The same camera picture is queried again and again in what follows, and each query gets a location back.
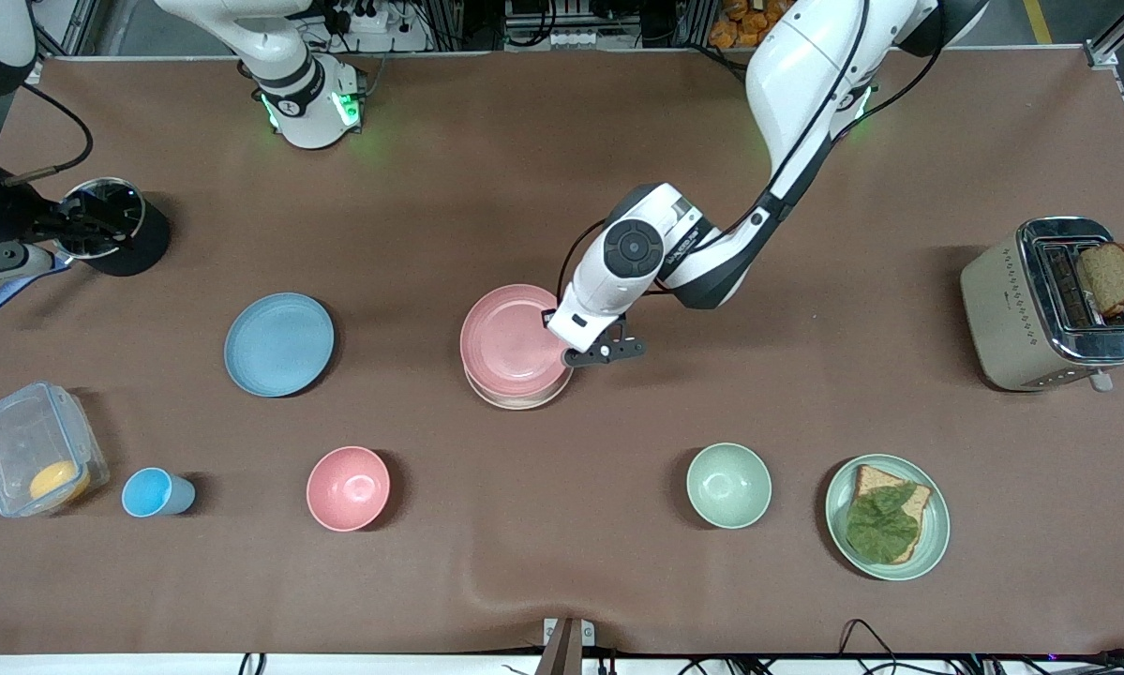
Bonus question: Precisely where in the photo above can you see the pink plate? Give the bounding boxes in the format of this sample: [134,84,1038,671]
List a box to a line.
[459,284,577,399]

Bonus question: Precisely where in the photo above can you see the blue plate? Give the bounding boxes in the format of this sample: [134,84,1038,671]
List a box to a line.
[223,292,336,398]

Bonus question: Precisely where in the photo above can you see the beige plate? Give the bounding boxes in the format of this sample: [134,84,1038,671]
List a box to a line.
[465,370,574,411]

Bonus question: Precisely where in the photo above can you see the brown table cover mat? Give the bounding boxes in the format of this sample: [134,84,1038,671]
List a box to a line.
[0,49,1124,657]

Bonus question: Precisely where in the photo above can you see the green bowl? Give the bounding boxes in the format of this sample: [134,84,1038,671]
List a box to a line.
[685,442,773,531]

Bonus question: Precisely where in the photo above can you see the clear plastic lidded container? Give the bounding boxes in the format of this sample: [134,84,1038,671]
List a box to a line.
[0,381,111,518]

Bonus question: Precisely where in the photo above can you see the yellow round food piece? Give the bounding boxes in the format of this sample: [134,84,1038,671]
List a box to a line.
[29,459,92,503]

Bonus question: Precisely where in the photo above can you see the blue cup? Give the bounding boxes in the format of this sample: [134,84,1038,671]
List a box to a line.
[121,467,197,518]

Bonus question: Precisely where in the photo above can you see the pink bowl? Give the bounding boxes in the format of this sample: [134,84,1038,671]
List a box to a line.
[306,445,392,533]

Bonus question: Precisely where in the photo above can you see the toast slice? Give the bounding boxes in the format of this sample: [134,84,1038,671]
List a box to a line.
[850,465,933,565]

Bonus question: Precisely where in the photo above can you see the green lettuce leaf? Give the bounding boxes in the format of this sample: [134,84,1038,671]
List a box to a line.
[846,483,921,565]

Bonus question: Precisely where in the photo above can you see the bag of orange snacks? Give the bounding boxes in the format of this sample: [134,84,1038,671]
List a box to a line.
[709,0,797,50]

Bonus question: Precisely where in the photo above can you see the white power strip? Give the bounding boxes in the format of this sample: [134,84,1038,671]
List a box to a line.
[332,0,403,34]

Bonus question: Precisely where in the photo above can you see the green plate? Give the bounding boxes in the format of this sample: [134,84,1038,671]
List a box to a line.
[825,454,952,582]

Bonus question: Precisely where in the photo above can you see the beige chrome toaster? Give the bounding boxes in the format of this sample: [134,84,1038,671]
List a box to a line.
[959,217,1124,393]

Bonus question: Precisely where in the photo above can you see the brown bread slice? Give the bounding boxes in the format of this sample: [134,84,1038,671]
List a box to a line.
[1075,242,1124,318]

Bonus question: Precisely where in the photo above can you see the black saucepan blue handle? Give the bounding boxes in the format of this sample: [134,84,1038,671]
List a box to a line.
[0,176,172,323]

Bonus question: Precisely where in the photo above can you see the metal mounting bracket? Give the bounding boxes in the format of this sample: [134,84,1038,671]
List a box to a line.
[535,617,596,675]

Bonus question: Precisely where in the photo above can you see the black cable loop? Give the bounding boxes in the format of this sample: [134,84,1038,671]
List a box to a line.
[838,619,909,675]

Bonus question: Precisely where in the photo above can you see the aluminium frame profile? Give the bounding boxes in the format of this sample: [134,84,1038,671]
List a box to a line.
[1085,0,1124,68]

